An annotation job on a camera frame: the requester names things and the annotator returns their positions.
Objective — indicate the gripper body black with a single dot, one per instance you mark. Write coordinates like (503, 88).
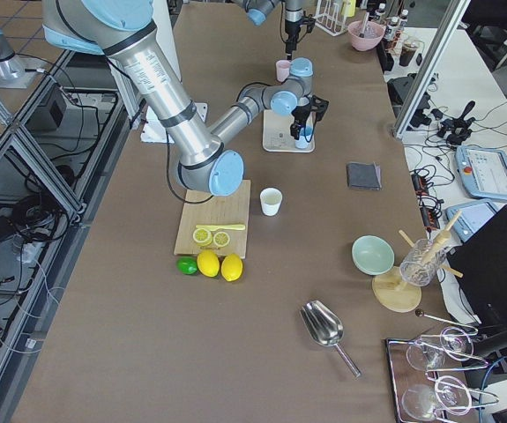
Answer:
(292, 25)
(301, 115)

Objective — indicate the light blue cup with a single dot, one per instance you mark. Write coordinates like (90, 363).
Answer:
(305, 141)

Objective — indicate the pink cup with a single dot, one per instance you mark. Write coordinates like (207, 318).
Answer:
(282, 68)

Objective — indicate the white cup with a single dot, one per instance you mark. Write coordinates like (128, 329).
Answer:
(270, 200)

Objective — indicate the white tray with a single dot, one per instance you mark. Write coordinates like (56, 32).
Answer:
(276, 133)

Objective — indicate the metal glass rack tray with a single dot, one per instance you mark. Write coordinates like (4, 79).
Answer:
(427, 379)

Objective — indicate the pink bowl with ice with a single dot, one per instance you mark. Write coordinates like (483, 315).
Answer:
(367, 40)

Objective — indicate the grey folded cloth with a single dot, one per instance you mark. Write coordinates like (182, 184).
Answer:
(364, 176)

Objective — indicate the iced coffee cup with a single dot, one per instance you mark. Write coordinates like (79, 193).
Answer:
(407, 52)

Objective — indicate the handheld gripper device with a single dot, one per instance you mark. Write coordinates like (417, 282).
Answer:
(456, 130)

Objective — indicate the bamboo cutting board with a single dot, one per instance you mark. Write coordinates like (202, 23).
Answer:
(228, 210)

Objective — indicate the yellow plastic knife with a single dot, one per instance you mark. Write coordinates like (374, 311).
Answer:
(236, 227)

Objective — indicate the mint green bowl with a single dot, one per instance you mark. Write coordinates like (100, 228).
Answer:
(372, 255)

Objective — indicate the lemon slice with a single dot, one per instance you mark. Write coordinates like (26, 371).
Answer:
(202, 237)
(221, 239)

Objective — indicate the yellow lemon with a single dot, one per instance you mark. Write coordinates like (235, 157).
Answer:
(231, 268)
(208, 263)

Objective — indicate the blue teach pendant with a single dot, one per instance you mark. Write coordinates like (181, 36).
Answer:
(474, 215)
(483, 172)

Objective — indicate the clear glass cup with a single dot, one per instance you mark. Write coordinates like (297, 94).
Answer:
(422, 262)

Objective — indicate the wooden cup stand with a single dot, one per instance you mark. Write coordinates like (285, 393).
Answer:
(398, 295)

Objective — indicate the green lime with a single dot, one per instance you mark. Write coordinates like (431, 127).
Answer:
(187, 265)

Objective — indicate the steel scoop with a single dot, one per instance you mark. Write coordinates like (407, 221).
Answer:
(327, 330)

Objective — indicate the black monitor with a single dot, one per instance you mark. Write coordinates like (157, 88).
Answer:
(483, 261)

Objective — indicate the wine glass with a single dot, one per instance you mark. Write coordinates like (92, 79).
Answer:
(447, 395)
(429, 352)

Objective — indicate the white wire rack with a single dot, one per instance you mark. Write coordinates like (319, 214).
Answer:
(332, 15)

